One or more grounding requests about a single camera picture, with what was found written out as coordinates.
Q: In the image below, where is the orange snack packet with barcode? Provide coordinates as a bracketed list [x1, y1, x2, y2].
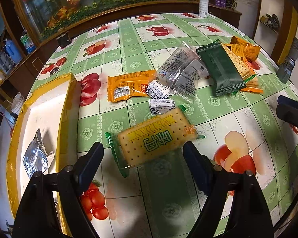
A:
[107, 70, 156, 103]

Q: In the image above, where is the grey metal cylinder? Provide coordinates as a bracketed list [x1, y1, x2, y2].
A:
[277, 37, 298, 84]

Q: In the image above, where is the blue thermos jug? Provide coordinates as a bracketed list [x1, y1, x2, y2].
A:
[5, 39, 22, 64]

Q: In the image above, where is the orange cracker packet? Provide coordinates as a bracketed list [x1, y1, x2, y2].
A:
[221, 43, 263, 93]

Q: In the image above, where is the small dark jar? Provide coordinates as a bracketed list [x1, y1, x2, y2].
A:
[56, 32, 71, 48]

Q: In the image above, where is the grey thermos jug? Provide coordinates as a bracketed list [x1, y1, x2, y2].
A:
[0, 51, 13, 73]

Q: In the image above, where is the silver foil packet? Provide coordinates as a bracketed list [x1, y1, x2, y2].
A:
[23, 128, 55, 178]

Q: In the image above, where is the small orange packet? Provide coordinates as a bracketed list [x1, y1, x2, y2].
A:
[230, 36, 260, 62]

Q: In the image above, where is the dark green snack packet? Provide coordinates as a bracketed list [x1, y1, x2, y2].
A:
[196, 39, 247, 96]

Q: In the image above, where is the white blue-dotted candy cube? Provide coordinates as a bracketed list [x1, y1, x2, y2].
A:
[146, 80, 171, 99]
[149, 99, 175, 115]

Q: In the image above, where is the yellow cardboard box tray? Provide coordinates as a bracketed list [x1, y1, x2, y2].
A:
[6, 72, 78, 237]

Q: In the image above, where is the green white plastic bag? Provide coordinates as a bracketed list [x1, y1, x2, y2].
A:
[20, 32, 36, 54]

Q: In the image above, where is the white spray bottle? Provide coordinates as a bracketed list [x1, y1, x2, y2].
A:
[199, 0, 209, 18]

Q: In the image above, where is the white plastic bucket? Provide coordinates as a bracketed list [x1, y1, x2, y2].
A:
[11, 92, 25, 115]

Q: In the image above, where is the green cracker packet Weidan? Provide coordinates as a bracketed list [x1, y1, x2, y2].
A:
[105, 105, 205, 178]

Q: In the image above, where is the clear plastic snack bag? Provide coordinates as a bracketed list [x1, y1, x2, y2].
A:
[156, 41, 209, 103]

